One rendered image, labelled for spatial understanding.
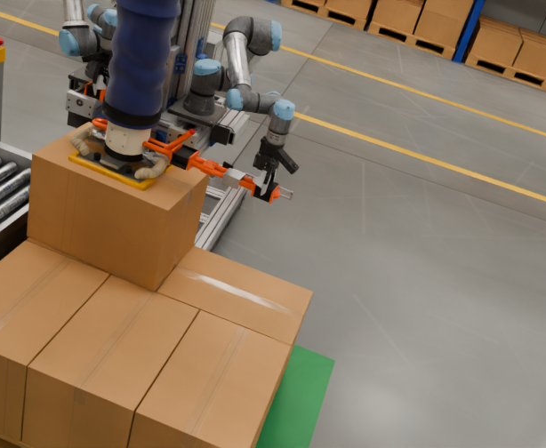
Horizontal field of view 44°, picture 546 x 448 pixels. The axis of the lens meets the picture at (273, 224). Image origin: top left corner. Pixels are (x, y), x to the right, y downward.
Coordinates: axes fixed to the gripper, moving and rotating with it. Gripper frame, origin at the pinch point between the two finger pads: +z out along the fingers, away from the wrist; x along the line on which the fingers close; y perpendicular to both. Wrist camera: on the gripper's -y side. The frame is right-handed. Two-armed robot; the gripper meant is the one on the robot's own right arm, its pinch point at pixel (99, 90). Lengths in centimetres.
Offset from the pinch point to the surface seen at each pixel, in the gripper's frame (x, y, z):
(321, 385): 5, 137, 109
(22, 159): 1, -37, 50
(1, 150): 0, -48, 50
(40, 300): -75, 28, 55
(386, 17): 692, 26, 77
